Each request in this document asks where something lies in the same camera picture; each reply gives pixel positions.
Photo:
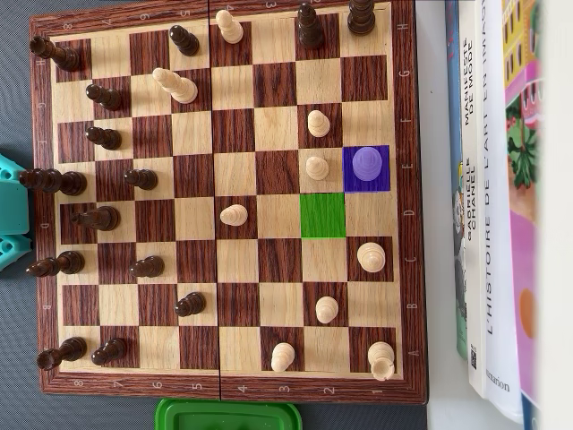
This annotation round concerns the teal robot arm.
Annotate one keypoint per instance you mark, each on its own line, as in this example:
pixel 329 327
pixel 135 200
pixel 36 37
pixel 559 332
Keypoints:
pixel 11 210

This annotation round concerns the light wooden pawn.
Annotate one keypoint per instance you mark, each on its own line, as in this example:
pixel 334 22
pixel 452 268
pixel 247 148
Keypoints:
pixel 283 357
pixel 233 216
pixel 327 309
pixel 318 125
pixel 230 29
pixel 317 169

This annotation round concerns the wooden chessboard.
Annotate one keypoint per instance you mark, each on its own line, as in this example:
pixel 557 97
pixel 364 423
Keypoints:
pixel 275 130

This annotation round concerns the light wooden bishop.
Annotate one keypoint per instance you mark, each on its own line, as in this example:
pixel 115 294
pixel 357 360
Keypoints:
pixel 370 256

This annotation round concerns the dark wooden pawn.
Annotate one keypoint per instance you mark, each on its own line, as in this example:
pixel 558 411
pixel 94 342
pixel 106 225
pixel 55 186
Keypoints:
pixel 112 349
pixel 143 179
pixel 150 267
pixel 107 139
pixel 192 303
pixel 185 41
pixel 107 97

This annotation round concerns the white bishop upper left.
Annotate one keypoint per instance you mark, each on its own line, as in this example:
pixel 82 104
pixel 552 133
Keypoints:
pixel 179 87

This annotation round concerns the light wooden rook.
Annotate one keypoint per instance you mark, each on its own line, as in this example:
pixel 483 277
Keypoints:
pixel 380 358

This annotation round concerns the dark wooden knight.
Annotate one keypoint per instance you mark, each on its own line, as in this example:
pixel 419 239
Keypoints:
pixel 103 218

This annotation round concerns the dark wooden bishop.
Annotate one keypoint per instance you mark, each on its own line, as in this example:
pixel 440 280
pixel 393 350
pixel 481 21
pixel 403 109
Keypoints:
pixel 310 29
pixel 67 263

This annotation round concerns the white Gabrielle Chanel book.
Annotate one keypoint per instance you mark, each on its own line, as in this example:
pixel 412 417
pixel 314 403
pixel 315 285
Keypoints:
pixel 471 251

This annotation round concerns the blue cartoon book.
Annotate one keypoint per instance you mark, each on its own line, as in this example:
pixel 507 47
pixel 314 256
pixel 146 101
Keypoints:
pixel 453 89

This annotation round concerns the dark wooden queen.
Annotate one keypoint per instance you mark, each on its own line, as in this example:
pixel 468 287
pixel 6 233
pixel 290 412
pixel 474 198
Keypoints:
pixel 361 20

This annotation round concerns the green plastic container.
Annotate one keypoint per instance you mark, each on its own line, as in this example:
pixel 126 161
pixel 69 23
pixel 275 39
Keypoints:
pixel 224 416

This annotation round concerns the white art history book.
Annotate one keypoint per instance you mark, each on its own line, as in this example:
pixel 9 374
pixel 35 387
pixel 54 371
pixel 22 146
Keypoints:
pixel 501 269

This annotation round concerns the dark wooden king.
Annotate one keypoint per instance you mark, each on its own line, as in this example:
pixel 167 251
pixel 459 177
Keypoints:
pixel 67 183

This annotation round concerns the pink colourful illustrated book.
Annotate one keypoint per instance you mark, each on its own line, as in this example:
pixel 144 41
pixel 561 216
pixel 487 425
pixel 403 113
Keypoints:
pixel 524 246

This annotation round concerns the dark wooden rook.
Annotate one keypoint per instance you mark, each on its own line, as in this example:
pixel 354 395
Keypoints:
pixel 62 56
pixel 71 349

